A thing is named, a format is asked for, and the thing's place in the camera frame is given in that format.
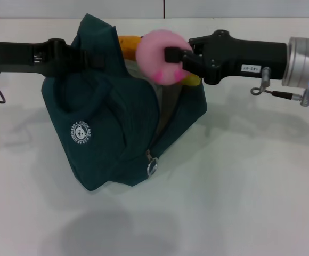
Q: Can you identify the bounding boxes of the yellow banana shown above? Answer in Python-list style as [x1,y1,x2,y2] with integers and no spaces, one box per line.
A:
[118,36,201,87]

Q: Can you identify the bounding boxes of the right gripper cable with plug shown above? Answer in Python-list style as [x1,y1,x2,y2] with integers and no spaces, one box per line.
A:
[251,66,309,107]

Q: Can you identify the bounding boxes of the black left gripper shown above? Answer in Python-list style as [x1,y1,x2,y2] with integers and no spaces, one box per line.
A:
[0,38,106,78]

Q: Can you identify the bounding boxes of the pink peach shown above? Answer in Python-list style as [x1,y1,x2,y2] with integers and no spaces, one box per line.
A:
[135,29,194,86]

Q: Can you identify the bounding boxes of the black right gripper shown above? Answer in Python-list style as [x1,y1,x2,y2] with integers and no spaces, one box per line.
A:
[164,29,289,86]

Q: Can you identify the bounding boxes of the dark teal lunch bag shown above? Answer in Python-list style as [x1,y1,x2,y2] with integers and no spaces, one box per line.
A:
[41,13,207,191]

